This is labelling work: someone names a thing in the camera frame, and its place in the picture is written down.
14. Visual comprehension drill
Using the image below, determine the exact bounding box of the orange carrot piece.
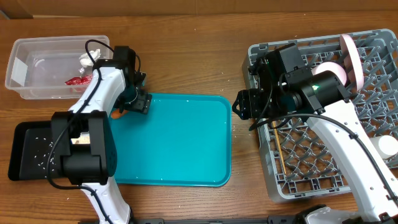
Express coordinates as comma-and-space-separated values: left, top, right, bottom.
111, 110, 128, 119

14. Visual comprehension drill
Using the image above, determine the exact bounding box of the wooden chopstick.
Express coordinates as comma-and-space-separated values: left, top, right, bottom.
271, 121, 286, 174

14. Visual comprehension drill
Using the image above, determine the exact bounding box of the red snack wrapper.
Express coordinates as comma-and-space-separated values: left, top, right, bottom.
65, 74, 93, 85

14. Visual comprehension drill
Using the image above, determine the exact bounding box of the white tissue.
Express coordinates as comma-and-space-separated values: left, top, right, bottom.
79, 49, 101, 74

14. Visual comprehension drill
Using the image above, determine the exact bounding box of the pink plate with food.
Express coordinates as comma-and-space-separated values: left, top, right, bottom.
340, 34, 364, 92

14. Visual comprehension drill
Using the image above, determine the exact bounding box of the white paper cup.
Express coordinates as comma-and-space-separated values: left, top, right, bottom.
370, 135, 397, 159

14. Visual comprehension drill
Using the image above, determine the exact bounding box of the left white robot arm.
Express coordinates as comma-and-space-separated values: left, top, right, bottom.
49, 46, 152, 223

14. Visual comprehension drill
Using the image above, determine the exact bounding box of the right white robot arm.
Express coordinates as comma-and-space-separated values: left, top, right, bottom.
232, 43, 397, 223

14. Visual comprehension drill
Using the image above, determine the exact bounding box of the grey dishwasher rack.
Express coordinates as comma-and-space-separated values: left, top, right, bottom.
242, 29, 397, 202

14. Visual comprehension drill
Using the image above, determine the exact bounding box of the teal serving tray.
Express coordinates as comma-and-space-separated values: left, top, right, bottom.
109, 93, 232, 187

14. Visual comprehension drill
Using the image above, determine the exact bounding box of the clear plastic bin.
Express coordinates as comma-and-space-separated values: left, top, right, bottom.
5, 35, 112, 100

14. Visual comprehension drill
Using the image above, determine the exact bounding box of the white rice pile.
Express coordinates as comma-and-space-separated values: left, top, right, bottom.
33, 137, 53, 170

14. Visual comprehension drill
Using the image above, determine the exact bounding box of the black tray bin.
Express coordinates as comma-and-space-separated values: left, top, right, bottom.
8, 121, 53, 181

